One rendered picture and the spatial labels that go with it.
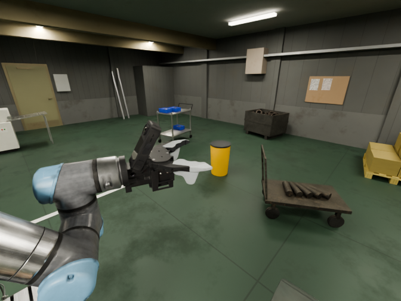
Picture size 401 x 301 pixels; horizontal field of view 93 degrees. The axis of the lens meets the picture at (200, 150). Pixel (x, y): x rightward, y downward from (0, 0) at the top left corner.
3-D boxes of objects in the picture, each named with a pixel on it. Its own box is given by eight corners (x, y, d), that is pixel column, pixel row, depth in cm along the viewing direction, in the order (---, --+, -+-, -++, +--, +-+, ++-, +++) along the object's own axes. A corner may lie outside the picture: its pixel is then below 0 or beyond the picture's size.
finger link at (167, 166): (193, 165, 46) (159, 160, 47) (193, 159, 45) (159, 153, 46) (187, 177, 42) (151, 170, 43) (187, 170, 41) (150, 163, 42)
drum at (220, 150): (233, 173, 371) (235, 143, 349) (219, 179, 348) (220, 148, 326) (219, 166, 399) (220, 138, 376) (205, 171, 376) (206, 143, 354)
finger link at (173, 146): (181, 152, 60) (162, 165, 53) (181, 135, 57) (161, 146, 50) (189, 154, 59) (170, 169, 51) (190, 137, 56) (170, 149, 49)
